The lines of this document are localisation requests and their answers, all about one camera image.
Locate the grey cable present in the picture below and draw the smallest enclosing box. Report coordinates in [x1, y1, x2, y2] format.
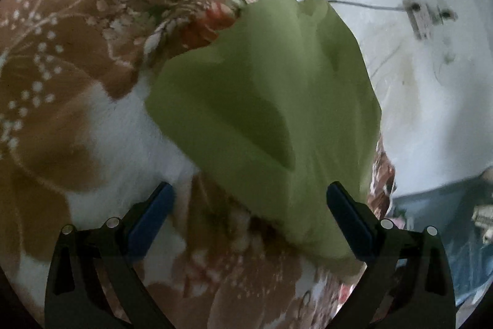
[326, 0, 409, 11]

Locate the white power strip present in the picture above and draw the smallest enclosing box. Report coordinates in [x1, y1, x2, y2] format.
[402, 0, 460, 41]

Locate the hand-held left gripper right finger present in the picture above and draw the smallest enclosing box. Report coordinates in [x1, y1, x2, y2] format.
[326, 180, 457, 329]

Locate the floral printed blanket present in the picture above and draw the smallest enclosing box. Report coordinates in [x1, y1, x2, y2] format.
[0, 0, 397, 329]

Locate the olive green garment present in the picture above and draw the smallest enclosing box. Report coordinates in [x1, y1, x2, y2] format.
[144, 0, 383, 280]

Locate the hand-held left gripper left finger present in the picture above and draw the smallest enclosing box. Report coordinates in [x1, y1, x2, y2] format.
[44, 181, 175, 329]

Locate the light blue cloth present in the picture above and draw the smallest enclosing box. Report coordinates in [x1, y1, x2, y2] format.
[385, 175, 493, 306]

